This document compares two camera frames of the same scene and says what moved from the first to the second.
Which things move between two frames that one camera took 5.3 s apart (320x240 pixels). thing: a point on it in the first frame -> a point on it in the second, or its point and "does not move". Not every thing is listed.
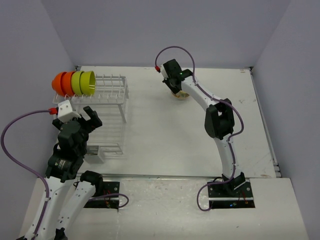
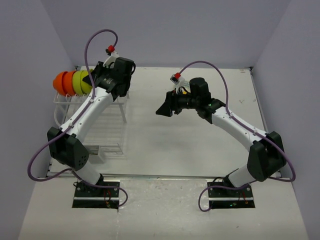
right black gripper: [175, 90] -> [171, 104]
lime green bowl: [75, 83] does not move
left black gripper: [94, 121] -> [99, 69]
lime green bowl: [88, 83] does not move
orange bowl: [57, 84] does not move
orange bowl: [66, 82] does not move
